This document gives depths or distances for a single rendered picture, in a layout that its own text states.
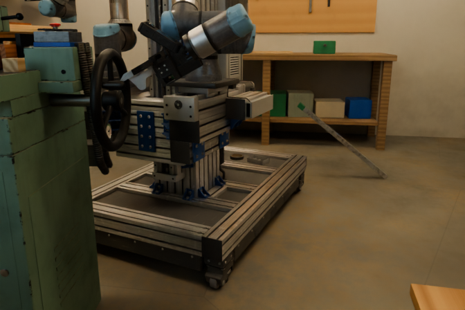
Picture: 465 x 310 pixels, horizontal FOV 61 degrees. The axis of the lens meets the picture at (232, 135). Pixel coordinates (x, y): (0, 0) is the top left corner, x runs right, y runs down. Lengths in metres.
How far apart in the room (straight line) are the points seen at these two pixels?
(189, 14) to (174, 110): 0.50
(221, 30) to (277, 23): 3.30
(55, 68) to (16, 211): 0.38
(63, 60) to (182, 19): 0.34
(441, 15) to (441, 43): 0.26
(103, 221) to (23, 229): 0.80
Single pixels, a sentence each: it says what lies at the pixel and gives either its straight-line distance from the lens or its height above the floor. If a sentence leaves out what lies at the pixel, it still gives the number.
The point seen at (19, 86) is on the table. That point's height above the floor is 0.87.
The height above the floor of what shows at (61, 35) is 0.99.
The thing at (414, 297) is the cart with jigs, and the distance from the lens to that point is 0.84.
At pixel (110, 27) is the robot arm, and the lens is 1.88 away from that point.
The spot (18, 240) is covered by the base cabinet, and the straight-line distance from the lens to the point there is 1.16.
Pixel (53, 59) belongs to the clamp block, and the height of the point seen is 0.93.
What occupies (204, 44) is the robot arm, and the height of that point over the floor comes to 0.97.
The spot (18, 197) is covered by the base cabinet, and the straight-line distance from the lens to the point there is 1.11.
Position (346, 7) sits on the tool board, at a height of 1.29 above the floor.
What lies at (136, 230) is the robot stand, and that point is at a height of 0.19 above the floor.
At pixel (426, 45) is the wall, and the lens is 4.44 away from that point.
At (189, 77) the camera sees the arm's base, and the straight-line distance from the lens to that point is 1.59.
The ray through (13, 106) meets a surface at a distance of 1.08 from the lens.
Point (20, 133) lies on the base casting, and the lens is 1.10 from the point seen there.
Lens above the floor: 0.98
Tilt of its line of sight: 14 degrees down
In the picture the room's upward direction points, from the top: straight up
